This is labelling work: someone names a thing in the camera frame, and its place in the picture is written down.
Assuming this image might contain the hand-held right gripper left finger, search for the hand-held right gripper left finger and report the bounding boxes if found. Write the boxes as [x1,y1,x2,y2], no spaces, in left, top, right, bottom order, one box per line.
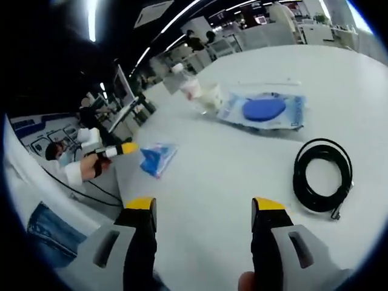
[77,195,158,291]

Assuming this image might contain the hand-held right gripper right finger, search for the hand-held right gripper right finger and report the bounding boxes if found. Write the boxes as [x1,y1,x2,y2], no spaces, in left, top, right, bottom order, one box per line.
[250,196,356,291]

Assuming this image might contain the blue zip pouch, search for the blue zip pouch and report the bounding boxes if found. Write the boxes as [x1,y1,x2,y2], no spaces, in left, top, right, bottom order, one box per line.
[139,141,179,180]

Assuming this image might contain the white floral cup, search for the white floral cup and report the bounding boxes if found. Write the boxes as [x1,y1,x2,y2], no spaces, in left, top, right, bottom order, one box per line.
[196,82,224,115]

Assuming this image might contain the blue-lid wet wipes pack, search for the blue-lid wet wipes pack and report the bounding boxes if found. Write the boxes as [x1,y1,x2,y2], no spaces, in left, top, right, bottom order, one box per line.
[216,90,307,132]

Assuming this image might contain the person's left hand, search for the person's left hand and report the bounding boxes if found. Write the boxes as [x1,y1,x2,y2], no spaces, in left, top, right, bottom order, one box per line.
[85,151,113,178]

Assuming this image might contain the person's white shirt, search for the person's white shirt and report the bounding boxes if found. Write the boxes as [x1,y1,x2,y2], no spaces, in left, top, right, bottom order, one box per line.
[47,159,85,186]

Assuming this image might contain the person's head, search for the person's head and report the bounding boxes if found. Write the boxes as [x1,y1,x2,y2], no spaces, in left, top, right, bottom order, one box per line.
[44,142,69,167]

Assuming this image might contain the black monitor stand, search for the black monitor stand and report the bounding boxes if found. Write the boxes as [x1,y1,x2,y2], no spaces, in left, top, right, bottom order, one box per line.
[108,95,158,135]

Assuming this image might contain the computer monitor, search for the computer monitor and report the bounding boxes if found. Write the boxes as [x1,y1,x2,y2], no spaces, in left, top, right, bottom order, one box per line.
[116,64,136,107]

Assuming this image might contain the white table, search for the white table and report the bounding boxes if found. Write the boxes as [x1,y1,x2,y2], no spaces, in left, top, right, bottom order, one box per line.
[114,44,388,291]

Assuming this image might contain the person's blue jeans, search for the person's blue jeans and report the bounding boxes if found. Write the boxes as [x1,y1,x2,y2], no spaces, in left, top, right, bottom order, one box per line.
[26,201,89,268]

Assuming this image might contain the ceiling air vent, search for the ceiling air vent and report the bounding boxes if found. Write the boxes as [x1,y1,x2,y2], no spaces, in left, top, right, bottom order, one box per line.
[134,0,177,28]

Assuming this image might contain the ceiling light strip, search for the ceiling light strip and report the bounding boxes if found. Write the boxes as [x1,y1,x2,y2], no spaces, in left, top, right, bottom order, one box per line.
[128,0,204,77]

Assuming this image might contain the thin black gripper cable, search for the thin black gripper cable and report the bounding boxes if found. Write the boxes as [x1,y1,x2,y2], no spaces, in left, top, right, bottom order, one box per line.
[38,164,123,208]

